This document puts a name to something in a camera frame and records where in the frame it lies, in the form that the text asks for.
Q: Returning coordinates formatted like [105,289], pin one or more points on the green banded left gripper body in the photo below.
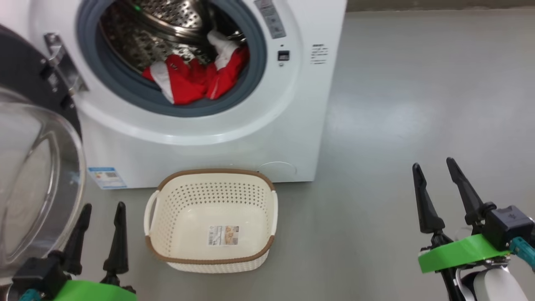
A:
[92,292]

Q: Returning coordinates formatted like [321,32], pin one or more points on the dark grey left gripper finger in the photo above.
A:
[118,251]
[79,242]

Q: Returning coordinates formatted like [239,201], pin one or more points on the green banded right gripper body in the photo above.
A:
[451,255]

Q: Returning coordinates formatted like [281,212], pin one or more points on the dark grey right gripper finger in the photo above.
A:
[470,200]
[426,209]

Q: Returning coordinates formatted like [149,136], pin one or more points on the washing machine glass door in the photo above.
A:
[29,179]

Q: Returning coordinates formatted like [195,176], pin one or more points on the red and white garment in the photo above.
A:
[188,83]

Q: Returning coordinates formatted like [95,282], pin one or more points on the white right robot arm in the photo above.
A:
[497,284]

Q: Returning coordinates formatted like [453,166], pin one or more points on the cream perforated laundry basket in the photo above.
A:
[209,209]

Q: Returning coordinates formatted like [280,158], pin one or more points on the rectangular printed sticker label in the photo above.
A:
[223,235]

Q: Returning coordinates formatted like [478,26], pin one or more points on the white front-load washing machine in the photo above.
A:
[188,138]

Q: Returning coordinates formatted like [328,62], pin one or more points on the round white filter cover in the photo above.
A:
[278,169]

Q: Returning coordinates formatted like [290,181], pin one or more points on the metal door hinge bracket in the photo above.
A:
[62,58]

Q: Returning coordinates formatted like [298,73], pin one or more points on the black door latch slot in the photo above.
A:
[283,55]

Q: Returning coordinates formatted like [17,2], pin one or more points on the stainless steel washing machine drum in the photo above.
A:
[138,37]

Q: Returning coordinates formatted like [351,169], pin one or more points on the blue energy label sticker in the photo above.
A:
[106,177]

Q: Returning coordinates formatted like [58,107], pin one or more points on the grey warning label sticker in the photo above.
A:
[271,19]

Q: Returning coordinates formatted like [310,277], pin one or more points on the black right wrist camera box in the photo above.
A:
[508,225]

